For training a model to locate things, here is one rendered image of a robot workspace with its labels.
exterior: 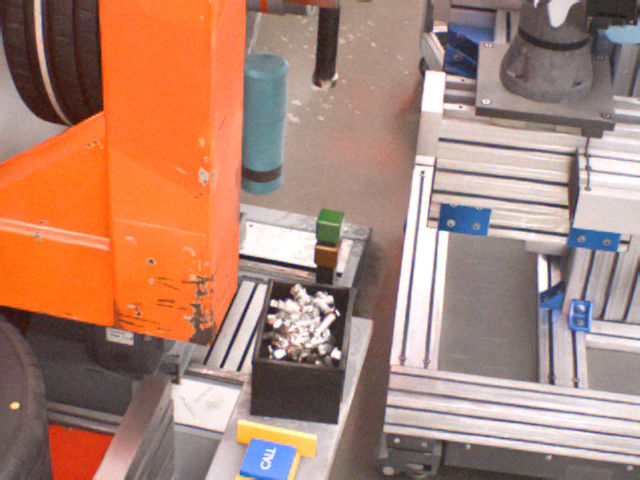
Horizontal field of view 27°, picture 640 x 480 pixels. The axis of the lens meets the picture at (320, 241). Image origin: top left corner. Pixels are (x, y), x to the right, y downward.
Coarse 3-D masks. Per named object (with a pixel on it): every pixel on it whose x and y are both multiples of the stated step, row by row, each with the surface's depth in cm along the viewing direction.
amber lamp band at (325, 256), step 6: (318, 246) 211; (324, 246) 211; (336, 246) 211; (318, 252) 211; (324, 252) 211; (330, 252) 211; (336, 252) 211; (318, 258) 212; (324, 258) 212; (330, 258) 211; (336, 258) 211; (318, 264) 213; (324, 264) 212; (330, 264) 212; (336, 264) 212
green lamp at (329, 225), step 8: (320, 216) 209; (328, 216) 209; (336, 216) 209; (320, 224) 208; (328, 224) 208; (336, 224) 207; (320, 232) 209; (328, 232) 208; (336, 232) 208; (320, 240) 210; (328, 240) 209; (336, 240) 209
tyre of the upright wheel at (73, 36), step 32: (0, 0) 212; (32, 0) 210; (64, 0) 209; (96, 0) 208; (32, 32) 213; (64, 32) 212; (96, 32) 211; (32, 64) 219; (64, 64) 216; (96, 64) 214; (32, 96) 225; (64, 96) 224; (96, 96) 220
